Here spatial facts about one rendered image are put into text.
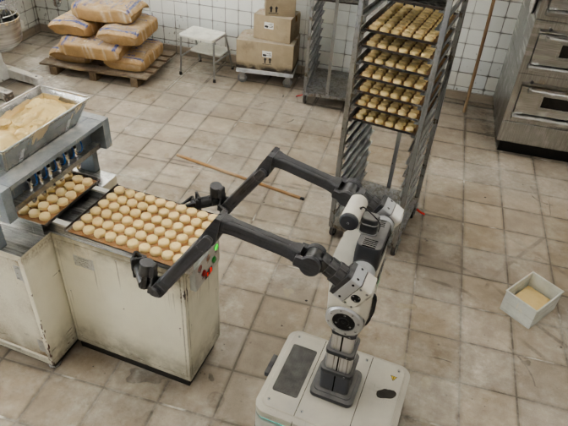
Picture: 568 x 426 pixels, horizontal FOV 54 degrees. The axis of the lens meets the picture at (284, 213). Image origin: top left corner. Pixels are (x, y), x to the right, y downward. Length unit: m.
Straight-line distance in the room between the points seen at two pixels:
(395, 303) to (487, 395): 0.75
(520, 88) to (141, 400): 3.85
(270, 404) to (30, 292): 1.21
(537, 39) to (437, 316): 2.53
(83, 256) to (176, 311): 0.50
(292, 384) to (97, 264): 1.07
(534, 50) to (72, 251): 3.84
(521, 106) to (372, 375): 3.09
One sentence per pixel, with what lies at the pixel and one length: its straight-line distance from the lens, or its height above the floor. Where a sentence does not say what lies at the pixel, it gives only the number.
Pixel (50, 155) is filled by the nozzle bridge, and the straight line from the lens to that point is 2.66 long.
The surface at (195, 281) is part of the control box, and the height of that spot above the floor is 0.76.
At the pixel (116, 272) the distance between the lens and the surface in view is 2.66.
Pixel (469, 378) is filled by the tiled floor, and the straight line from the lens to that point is 3.34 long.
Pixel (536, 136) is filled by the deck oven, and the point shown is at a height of 0.22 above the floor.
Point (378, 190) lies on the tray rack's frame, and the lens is 4.26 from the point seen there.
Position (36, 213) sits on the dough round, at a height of 0.92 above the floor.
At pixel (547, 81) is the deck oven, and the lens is 5.20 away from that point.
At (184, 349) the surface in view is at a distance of 2.81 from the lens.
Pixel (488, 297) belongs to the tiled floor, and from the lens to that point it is 3.83.
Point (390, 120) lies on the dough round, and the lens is 3.45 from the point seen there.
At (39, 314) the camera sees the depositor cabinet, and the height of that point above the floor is 0.47.
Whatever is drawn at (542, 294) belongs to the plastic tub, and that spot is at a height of 0.06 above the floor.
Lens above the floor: 2.51
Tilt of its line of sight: 37 degrees down
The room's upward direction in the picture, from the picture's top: 4 degrees clockwise
